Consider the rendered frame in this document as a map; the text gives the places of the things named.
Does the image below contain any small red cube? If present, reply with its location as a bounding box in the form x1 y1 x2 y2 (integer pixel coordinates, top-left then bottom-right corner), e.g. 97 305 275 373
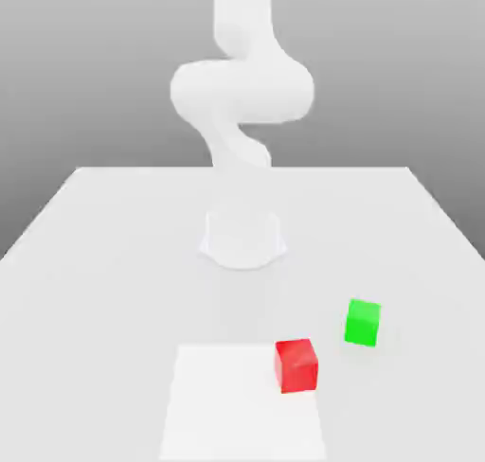
274 337 319 395

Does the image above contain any small green cube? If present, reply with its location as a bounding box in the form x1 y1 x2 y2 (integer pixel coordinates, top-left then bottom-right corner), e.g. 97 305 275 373
343 297 383 348

